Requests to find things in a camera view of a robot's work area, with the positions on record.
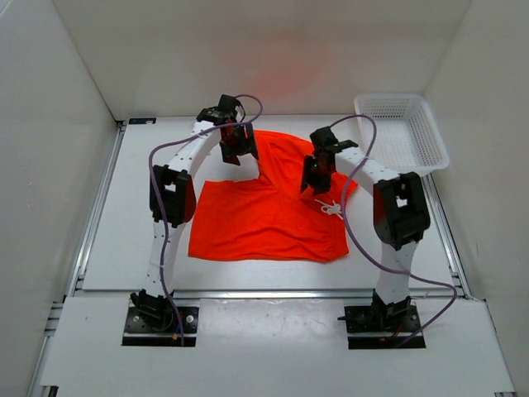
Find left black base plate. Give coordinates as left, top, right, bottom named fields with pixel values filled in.
left=122, top=304, right=199, bottom=347

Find orange shorts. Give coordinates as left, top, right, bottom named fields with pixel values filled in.
left=188, top=131, right=358, bottom=263

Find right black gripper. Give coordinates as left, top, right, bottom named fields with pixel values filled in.
left=300, top=155, right=334, bottom=197

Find black label sticker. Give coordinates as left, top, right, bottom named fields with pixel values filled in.
left=128, top=117, right=157, bottom=125

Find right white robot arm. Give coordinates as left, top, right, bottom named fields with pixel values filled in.
left=300, top=127, right=431, bottom=331

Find right aluminium frame rail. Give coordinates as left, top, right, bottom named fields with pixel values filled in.
left=423, top=176, right=517, bottom=396

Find left aluminium frame rail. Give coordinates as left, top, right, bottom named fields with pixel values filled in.
left=25, top=119, right=128, bottom=396

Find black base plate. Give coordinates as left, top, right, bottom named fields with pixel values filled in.
left=337, top=305, right=426, bottom=350
left=122, top=304, right=199, bottom=347

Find aluminium frame rail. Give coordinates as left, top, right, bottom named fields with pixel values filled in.
left=423, top=176, right=517, bottom=396
left=25, top=119, right=128, bottom=396

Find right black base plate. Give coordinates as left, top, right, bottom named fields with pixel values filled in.
left=337, top=305, right=426, bottom=350

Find white plastic basket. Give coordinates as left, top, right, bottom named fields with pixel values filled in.
left=354, top=93, right=450, bottom=176

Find front aluminium rail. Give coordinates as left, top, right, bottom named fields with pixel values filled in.
left=173, top=289, right=373, bottom=299

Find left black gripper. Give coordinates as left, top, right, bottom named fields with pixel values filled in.
left=218, top=122, right=258, bottom=166

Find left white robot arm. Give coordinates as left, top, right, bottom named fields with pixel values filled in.
left=131, top=94, right=263, bottom=337

